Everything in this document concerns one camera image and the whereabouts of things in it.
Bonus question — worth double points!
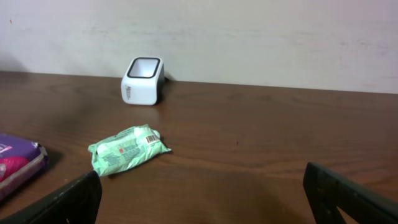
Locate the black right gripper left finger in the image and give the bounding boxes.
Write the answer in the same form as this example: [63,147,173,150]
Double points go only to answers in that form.
[1,171,102,224]

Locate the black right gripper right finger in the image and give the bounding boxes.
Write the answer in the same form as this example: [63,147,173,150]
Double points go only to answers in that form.
[303,162,397,224]

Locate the red purple pad package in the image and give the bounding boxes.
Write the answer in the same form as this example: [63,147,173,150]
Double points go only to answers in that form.
[1,134,49,200]

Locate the green wet wipes pack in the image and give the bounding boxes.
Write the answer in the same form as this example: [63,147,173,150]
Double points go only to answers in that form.
[88,124,171,177]

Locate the white barcode scanner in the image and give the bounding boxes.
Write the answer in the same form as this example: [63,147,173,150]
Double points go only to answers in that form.
[121,57,165,105]

